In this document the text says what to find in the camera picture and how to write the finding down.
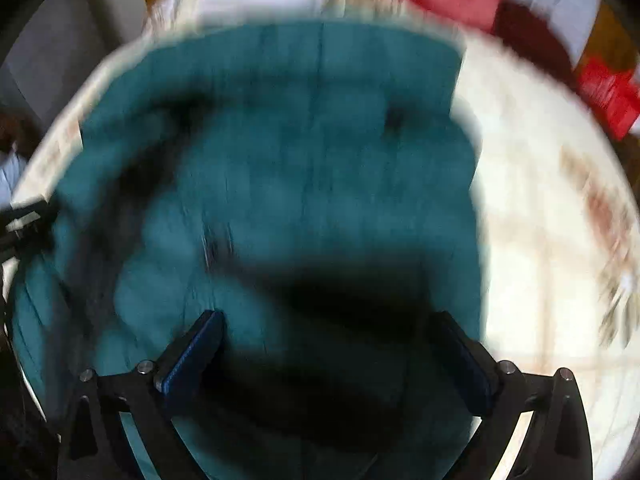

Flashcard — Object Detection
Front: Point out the green puffer jacket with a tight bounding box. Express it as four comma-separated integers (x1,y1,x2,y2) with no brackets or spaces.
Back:
10,19,485,480

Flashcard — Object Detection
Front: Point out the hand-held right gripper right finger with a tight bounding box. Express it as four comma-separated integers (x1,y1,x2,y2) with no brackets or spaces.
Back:
429,310,595,480

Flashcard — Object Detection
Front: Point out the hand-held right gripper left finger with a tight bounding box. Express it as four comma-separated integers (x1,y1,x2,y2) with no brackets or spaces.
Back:
57,310,226,480

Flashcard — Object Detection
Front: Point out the dark red velvet cushion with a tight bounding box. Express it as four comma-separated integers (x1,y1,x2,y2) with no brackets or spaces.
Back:
492,0,577,83

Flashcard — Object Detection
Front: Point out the red gift bag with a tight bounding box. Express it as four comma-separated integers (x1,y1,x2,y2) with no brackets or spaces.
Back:
574,56,640,142

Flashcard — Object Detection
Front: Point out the grey refrigerator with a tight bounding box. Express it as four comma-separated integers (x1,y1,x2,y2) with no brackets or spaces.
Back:
7,0,147,128

